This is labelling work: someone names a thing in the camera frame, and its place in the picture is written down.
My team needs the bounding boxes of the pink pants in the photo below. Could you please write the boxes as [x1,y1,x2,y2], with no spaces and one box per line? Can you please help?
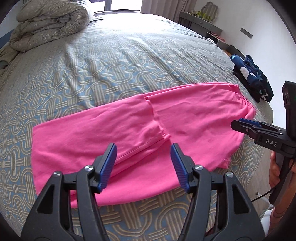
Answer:
[31,83,256,206]

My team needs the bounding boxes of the pink sleeved right forearm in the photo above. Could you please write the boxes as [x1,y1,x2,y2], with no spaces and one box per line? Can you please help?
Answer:
[268,170,295,233]

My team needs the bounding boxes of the person right hand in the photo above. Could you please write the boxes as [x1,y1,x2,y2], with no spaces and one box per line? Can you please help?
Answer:
[268,151,296,188]

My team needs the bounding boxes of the navy star fleece garment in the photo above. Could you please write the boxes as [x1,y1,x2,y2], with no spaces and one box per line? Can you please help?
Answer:
[230,54,274,102]

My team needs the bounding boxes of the dark chair back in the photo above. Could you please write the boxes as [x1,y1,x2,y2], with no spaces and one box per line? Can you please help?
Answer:
[226,45,245,59]

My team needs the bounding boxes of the green bottles on desk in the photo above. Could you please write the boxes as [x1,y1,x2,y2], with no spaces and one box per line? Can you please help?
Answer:
[190,11,211,22]

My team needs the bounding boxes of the beige right curtain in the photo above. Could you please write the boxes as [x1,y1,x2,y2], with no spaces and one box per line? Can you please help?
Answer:
[140,0,197,22]

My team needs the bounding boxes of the patterned bed cover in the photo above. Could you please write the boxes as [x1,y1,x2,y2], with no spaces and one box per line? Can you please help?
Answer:
[1,13,273,240]

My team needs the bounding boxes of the dark framed window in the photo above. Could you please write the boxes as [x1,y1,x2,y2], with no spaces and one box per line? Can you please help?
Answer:
[90,0,142,12]

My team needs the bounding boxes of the folded grey-green duvet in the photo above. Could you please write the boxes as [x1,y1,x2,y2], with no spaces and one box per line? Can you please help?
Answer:
[9,0,95,53]

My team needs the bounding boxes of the grey wall switch panel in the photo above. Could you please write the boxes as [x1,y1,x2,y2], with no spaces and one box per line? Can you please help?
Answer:
[240,28,253,39]

